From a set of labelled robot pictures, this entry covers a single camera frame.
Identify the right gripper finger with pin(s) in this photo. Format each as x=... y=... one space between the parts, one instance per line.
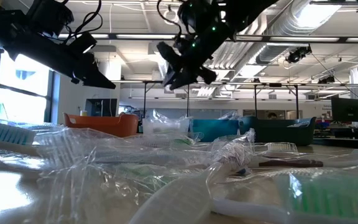
x=185 y=79
x=171 y=74

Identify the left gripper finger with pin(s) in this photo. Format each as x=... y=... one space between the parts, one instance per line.
x=101 y=86
x=96 y=74

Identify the blue toothbrush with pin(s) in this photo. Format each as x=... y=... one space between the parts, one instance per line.
x=230 y=116
x=8 y=133

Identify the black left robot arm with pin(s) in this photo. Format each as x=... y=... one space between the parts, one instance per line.
x=26 y=21

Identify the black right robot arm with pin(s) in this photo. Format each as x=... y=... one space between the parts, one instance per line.
x=247 y=12

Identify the black equipment box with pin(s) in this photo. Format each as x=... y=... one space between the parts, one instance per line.
x=101 y=107

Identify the yellow cup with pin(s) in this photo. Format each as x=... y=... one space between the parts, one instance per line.
x=83 y=113

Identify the orange plastic bin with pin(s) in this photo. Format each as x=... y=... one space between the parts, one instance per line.
x=104 y=124

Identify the clear plastic bin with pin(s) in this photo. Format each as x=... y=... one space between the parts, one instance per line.
x=165 y=127

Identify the teal blue plastic bin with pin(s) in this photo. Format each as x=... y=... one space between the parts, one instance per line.
x=214 y=128

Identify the white wrapped toothbrush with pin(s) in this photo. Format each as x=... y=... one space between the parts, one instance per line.
x=67 y=149

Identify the person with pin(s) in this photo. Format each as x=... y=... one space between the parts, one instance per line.
x=272 y=115

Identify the black ceiling spotlight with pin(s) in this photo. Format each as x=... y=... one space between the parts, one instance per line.
x=298 y=54

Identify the dark grey plastic bin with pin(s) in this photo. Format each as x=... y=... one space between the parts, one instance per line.
x=278 y=132

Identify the black track lights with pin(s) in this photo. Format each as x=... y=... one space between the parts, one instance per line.
x=326 y=80

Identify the black computer monitor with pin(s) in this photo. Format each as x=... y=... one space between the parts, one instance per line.
x=348 y=109

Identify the black cluttered desk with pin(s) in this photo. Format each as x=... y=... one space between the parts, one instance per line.
x=346 y=132

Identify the black frame workbench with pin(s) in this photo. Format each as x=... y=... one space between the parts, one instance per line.
x=255 y=102
x=145 y=99

